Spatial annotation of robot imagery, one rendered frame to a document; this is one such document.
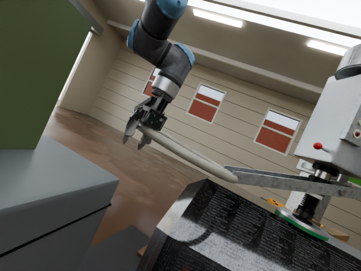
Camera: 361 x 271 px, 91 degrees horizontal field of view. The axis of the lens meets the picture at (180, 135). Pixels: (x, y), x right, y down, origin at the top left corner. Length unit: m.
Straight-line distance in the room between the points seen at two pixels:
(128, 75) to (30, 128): 8.62
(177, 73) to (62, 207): 0.47
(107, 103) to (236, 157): 6.17
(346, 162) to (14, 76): 1.04
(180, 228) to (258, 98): 7.03
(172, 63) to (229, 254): 0.73
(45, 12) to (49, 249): 0.33
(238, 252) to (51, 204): 0.71
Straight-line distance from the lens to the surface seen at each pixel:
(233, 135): 7.19
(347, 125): 0.98
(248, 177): 0.81
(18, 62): 0.34
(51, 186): 0.29
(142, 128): 0.60
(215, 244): 0.83
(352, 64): 1.15
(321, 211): 1.99
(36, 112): 0.37
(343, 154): 0.99
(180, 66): 0.61
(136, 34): 0.61
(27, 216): 0.27
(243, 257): 0.85
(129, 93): 8.63
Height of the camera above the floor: 0.98
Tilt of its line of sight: level
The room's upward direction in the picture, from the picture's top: 25 degrees clockwise
